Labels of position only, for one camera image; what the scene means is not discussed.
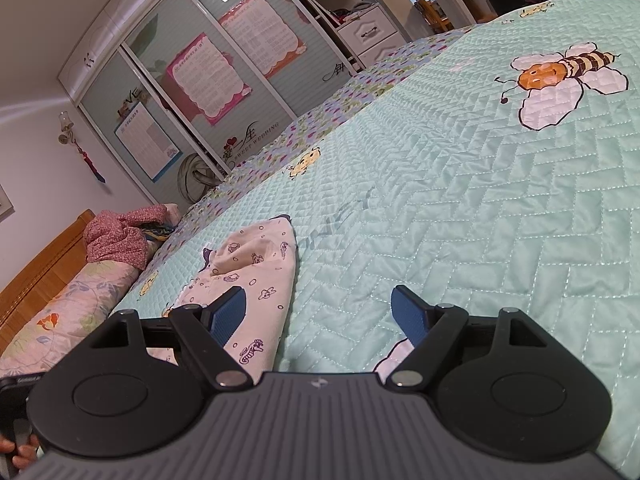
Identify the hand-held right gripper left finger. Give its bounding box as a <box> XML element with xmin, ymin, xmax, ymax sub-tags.
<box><xmin>89</xmin><ymin>286</ymin><xmax>253</xmax><ymax>391</ymax></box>

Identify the pink floral garment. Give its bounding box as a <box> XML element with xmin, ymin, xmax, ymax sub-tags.
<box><xmin>82</xmin><ymin>203</ymin><xmax>181</xmax><ymax>268</ymax></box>

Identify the pink printed pajama top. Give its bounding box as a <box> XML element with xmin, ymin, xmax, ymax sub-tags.
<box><xmin>145</xmin><ymin>215</ymin><xmax>297</xmax><ymax>376</ymax></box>

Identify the blue-bordered poster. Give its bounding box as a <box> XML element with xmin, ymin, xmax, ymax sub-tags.
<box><xmin>114</xmin><ymin>101</ymin><xmax>181</xmax><ymax>182</ymax></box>

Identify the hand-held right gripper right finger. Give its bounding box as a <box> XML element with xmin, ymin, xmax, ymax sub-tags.
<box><xmin>389</xmin><ymin>285</ymin><xmax>547</xmax><ymax>392</ymax></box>

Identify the red tassel ornament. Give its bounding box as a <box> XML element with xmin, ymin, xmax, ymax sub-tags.
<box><xmin>75</xmin><ymin>140</ymin><xmax>107</xmax><ymax>184</ymax></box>

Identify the white floor fan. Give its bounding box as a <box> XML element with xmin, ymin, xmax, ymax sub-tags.
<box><xmin>176</xmin><ymin>152</ymin><xmax>226</xmax><ymax>204</ymax></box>

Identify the white drawer cabinet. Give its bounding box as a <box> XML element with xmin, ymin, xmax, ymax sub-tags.
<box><xmin>336</xmin><ymin>2</ymin><xmax>406</xmax><ymax>68</ymax></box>

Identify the orange-bordered poster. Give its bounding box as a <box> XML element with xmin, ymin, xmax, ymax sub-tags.
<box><xmin>219</xmin><ymin>0</ymin><xmax>307</xmax><ymax>81</ymax></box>

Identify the green quilted bee bedspread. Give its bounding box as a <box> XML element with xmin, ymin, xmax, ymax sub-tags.
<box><xmin>0</xmin><ymin>0</ymin><xmax>640</xmax><ymax>476</ymax></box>

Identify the floral pillow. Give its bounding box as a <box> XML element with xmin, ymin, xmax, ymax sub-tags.
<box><xmin>0</xmin><ymin>259</ymin><xmax>141</xmax><ymax>378</ymax></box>

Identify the pink-bordered poster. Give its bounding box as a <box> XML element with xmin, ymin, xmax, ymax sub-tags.
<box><xmin>165</xmin><ymin>32</ymin><xmax>251</xmax><ymax>127</ymax></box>

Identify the wall sconce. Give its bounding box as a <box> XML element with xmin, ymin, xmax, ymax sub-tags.
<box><xmin>56</xmin><ymin>111</ymin><xmax>77</xmax><ymax>144</ymax></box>

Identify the wooden headboard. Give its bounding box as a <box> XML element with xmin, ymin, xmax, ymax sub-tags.
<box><xmin>0</xmin><ymin>209</ymin><xmax>96</xmax><ymax>331</ymax></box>

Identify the wooden chair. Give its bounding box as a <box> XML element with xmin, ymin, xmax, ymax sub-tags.
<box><xmin>417</xmin><ymin>0</ymin><xmax>456</xmax><ymax>31</ymax></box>

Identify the person's left hand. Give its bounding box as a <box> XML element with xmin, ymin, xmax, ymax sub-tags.
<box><xmin>0</xmin><ymin>432</ymin><xmax>40</xmax><ymax>471</ymax></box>

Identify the white sliding door wardrobe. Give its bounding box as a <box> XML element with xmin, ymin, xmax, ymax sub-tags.
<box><xmin>57</xmin><ymin>0</ymin><xmax>406</xmax><ymax>206</ymax></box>

